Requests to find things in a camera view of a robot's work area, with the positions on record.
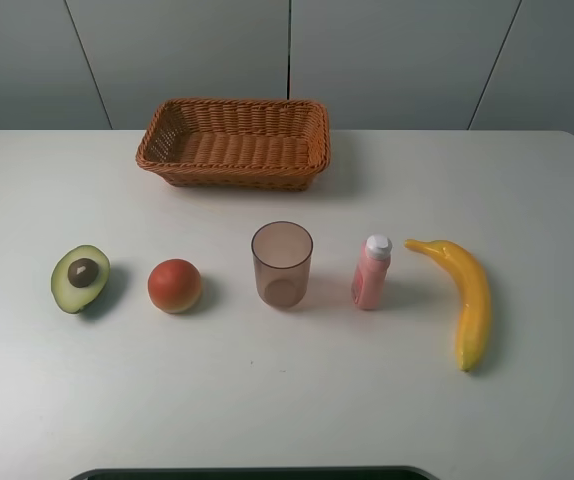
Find yellow banana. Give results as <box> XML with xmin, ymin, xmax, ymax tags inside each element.
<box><xmin>404</xmin><ymin>239</ymin><xmax>492</xmax><ymax>372</ymax></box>

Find brown wicker basket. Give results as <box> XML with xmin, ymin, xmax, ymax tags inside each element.
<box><xmin>136</xmin><ymin>98</ymin><xmax>331</xmax><ymax>191</ymax></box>

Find halved avocado with pit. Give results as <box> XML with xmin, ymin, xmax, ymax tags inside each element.
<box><xmin>51</xmin><ymin>245</ymin><xmax>110</xmax><ymax>314</ymax></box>

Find pink bottle white cap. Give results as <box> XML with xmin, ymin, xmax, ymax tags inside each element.
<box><xmin>351</xmin><ymin>234</ymin><xmax>392</xmax><ymax>310</ymax></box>

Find red orange tomato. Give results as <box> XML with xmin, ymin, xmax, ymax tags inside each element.
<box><xmin>147</xmin><ymin>259</ymin><xmax>202</xmax><ymax>314</ymax></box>

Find black tray edge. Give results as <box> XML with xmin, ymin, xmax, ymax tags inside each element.
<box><xmin>73</xmin><ymin>466</ymin><xmax>436</xmax><ymax>480</ymax></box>

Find translucent brown plastic cup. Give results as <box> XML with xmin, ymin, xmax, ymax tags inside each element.
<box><xmin>251</xmin><ymin>221</ymin><xmax>314</xmax><ymax>309</ymax></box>

